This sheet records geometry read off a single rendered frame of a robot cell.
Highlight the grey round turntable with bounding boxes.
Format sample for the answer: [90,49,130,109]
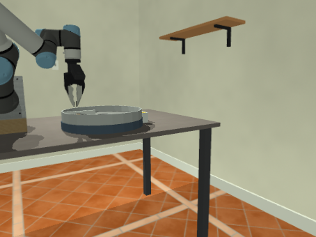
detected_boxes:
[61,105,148,135]

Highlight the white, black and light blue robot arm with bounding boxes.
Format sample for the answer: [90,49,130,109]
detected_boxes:
[0,2,81,114]

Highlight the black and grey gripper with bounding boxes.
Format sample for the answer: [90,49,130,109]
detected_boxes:
[64,59,85,107]

